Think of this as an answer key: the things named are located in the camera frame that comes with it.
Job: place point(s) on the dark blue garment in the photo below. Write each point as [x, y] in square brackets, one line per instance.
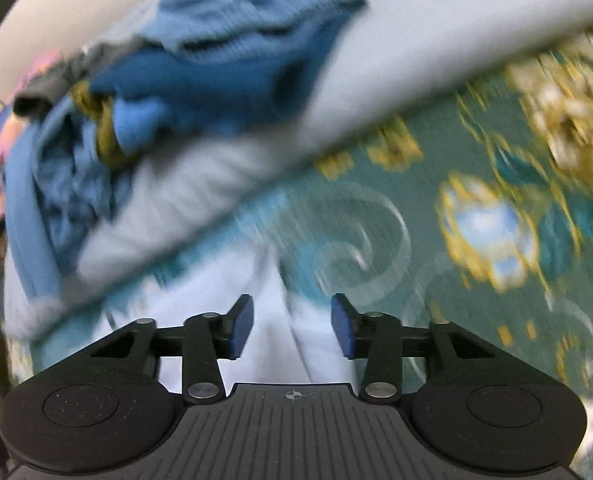
[216, 75]

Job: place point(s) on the yellow cloth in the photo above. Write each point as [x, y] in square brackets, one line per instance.
[101, 130]

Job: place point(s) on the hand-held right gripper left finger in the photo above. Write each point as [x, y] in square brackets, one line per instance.
[241, 325]

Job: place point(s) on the dusty blue garment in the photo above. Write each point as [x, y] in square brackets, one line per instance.
[36, 210]

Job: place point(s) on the white printed t-shirt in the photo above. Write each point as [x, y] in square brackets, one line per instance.
[271, 320]

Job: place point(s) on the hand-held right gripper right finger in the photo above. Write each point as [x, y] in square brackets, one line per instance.
[342, 325]

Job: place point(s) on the grey cloth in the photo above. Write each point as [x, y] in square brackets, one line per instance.
[51, 85]

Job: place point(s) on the teal floral blanket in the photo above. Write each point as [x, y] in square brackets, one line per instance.
[476, 310]

